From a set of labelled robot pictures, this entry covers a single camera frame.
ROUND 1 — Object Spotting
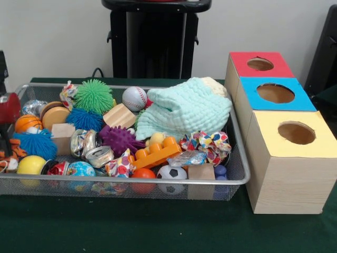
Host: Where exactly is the dark green table cloth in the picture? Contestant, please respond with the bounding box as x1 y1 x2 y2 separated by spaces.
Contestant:
0 76 337 253

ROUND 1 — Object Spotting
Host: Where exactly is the orange striped tiger plush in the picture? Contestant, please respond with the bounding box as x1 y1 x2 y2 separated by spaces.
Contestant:
0 138 28 172

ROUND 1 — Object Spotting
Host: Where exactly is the black upright panel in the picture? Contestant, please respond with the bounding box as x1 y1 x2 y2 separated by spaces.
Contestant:
304 4 337 92

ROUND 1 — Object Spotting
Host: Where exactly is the silver wire mesh bin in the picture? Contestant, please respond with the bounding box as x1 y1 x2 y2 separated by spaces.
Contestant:
0 82 251 201

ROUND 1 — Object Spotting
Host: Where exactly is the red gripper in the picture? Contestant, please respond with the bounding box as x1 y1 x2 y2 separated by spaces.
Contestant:
0 92 22 157

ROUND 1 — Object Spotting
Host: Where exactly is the black cable loop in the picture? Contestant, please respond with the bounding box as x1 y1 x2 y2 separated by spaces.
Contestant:
91 67 106 79

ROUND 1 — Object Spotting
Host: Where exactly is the green spiky rubber ball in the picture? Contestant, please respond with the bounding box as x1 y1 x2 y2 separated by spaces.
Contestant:
73 78 114 114

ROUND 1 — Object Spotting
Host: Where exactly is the mint green muslin cloth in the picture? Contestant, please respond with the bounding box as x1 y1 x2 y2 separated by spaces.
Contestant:
135 77 233 141

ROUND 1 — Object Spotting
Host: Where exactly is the purple spiky ball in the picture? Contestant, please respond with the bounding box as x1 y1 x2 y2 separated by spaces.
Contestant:
98 124 146 158

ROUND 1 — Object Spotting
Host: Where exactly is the blue spiky rubber ball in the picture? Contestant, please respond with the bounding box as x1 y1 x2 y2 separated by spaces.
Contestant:
12 129 58 162
65 107 104 132

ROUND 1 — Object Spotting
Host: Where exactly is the wooden box with three holes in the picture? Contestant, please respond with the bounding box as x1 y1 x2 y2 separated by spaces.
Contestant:
224 51 332 215

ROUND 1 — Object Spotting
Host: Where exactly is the orange plastic building block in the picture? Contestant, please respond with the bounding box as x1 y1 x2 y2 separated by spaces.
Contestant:
133 135 183 169

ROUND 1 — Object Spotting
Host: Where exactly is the white baseball with red stitching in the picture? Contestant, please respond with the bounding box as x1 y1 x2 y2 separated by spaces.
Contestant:
122 86 148 111

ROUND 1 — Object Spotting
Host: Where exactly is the wooden burger toy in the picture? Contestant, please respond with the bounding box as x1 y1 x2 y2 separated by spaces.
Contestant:
41 101 71 130

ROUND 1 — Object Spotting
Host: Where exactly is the small orange basketball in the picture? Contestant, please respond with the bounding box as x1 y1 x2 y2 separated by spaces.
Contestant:
15 114 43 133

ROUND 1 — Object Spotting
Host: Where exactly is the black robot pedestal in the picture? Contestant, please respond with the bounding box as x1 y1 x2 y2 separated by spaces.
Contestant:
101 0 213 80

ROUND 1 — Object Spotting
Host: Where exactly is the cream muslin cloth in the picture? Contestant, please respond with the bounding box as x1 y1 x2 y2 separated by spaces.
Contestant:
202 76 227 98

